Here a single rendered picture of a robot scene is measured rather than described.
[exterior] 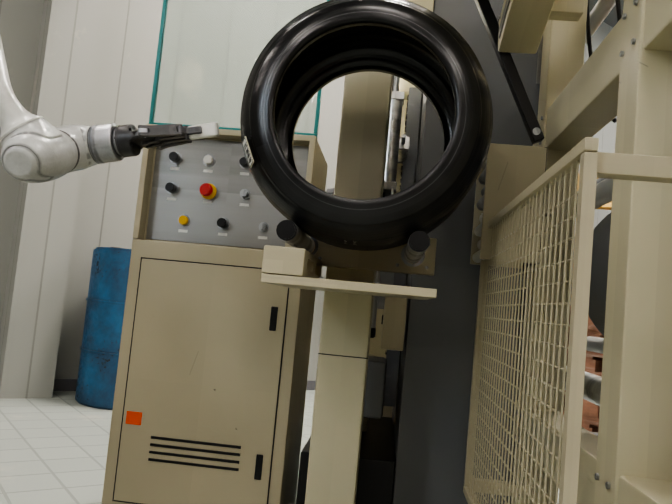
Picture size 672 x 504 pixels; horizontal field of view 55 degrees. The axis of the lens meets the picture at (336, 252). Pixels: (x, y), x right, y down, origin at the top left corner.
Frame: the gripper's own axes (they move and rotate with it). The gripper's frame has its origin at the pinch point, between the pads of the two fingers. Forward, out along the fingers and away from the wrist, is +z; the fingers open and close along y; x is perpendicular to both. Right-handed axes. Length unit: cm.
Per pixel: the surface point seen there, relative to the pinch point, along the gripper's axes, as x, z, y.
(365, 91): -14.6, 37.7, 27.5
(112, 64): -150, -145, 278
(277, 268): 34.6, 16.4, -9.1
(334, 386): 63, 22, 29
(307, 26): -16.6, 27.7, -10.6
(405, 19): -15, 49, -10
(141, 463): 84, -42, 52
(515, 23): -21, 76, 11
